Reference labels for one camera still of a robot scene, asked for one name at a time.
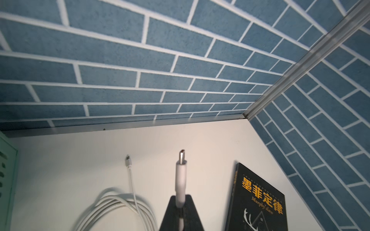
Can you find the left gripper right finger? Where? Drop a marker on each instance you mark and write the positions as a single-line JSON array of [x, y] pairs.
[[191, 218]]

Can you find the black book on table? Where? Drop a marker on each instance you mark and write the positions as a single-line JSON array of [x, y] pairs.
[[254, 204]]

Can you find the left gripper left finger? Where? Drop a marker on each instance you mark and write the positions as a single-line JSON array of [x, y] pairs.
[[171, 217]]

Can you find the mint green file organizer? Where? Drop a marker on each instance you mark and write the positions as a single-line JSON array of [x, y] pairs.
[[9, 165]]

